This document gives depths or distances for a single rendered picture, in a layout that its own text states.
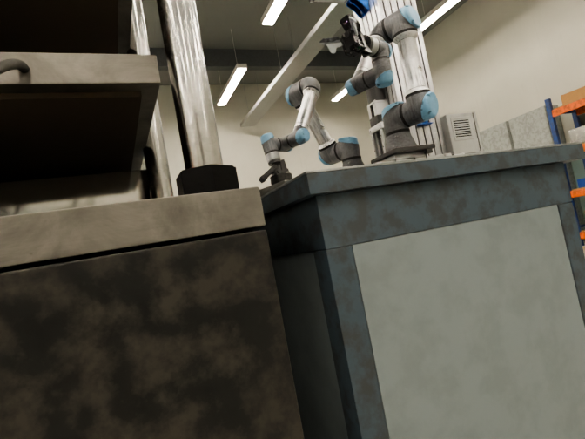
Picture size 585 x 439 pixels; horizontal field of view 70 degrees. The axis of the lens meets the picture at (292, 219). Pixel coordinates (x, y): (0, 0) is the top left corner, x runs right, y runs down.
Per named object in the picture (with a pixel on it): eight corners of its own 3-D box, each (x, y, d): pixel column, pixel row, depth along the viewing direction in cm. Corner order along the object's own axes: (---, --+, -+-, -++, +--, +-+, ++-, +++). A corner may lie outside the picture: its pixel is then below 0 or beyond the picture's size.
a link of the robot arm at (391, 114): (393, 137, 210) (387, 111, 211) (417, 128, 201) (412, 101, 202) (380, 135, 202) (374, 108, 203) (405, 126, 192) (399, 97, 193)
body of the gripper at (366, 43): (359, 43, 157) (376, 50, 165) (352, 23, 158) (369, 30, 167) (343, 55, 162) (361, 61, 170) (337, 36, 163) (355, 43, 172)
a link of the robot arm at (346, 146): (353, 155, 240) (348, 132, 241) (335, 161, 249) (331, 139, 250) (365, 156, 248) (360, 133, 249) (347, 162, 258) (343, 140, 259)
